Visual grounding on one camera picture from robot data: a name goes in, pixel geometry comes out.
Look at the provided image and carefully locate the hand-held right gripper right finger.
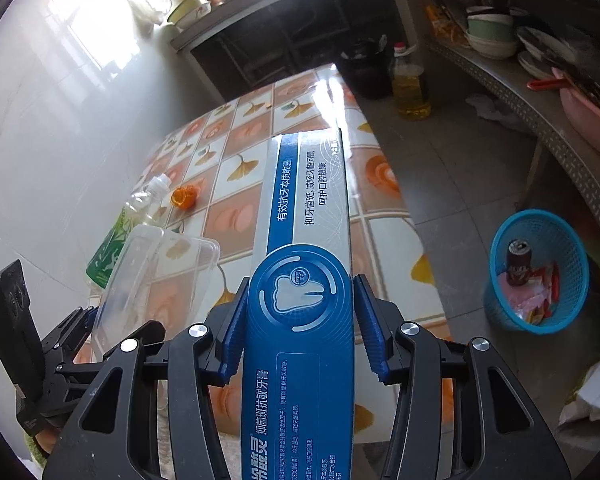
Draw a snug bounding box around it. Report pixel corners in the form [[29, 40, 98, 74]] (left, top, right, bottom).
[[350, 274, 573, 480]]

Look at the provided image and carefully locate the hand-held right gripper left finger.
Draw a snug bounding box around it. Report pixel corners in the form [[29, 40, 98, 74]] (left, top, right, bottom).
[[50, 277, 251, 480]]

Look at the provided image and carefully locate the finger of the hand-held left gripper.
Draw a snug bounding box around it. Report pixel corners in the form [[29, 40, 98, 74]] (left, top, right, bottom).
[[40, 319, 167, 431], [42, 305, 101, 361]]

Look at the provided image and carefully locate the blue white toothpaste box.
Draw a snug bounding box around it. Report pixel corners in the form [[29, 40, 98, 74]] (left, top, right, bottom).
[[240, 127, 357, 480]]

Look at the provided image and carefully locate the clear plastic container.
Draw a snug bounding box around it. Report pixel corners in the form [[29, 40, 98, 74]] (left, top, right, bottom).
[[90, 224, 221, 361]]

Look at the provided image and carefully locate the pink red packet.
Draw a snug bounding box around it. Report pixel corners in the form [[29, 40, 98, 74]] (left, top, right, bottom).
[[497, 270, 546, 313]]

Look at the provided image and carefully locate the red drink can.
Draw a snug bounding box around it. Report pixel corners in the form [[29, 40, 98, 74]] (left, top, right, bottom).
[[506, 239, 533, 288]]

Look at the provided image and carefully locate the red snack bag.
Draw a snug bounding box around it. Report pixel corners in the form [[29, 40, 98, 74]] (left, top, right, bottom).
[[527, 262, 561, 321]]

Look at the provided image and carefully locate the blue plastic basket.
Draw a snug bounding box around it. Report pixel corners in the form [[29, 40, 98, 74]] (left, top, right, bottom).
[[482, 210, 591, 333]]

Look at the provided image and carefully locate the green label plastic bottle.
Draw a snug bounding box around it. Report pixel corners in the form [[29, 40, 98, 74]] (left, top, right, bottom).
[[85, 174, 173, 291]]

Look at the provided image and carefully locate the patterned tablecloth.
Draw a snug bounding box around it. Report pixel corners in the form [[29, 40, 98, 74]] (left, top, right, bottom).
[[72, 60, 455, 461]]

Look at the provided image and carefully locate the white plastic bag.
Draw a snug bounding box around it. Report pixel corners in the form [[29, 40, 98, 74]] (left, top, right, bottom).
[[562, 360, 600, 423], [125, 0, 173, 26]]

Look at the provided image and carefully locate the cooking oil bottle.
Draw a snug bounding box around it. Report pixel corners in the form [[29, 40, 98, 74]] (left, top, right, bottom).
[[390, 42, 432, 122]]

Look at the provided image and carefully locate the white rag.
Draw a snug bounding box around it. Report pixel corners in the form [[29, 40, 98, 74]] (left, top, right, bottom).
[[464, 92, 520, 132]]

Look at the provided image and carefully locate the dark bucket under counter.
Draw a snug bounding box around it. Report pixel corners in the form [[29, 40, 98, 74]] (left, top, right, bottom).
[[339, 35, 395, 101]]

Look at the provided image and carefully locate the perforated metal shelf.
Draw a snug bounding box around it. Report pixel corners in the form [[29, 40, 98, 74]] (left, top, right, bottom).
[[425, 35, 600, 256]]

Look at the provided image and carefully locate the red plastic utensil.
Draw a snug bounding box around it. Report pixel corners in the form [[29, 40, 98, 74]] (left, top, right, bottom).
[[526, 77, 567, 92]]

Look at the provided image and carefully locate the pink plastic basin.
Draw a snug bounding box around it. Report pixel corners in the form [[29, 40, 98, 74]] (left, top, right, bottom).
[[550, 67, 600, 161]]

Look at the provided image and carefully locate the orange snack packet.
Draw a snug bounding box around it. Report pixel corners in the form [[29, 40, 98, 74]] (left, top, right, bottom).
[[425, 4, 468, 43]]

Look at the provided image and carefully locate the stack of green white bowls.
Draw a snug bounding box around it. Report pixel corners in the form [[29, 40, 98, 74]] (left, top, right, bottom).
[[466, 6, 520, 59]]

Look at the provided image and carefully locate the enamel basin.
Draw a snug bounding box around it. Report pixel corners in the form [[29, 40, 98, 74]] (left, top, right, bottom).
[[167, 0, 213, 31]]

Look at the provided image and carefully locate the grey kitchen counter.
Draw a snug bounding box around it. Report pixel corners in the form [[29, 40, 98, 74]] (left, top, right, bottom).
[[170, 0, 600, 53]]

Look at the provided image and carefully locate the stack of white plates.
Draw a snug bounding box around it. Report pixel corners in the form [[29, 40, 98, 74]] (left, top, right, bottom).
[[516, 25, 576, 81]]

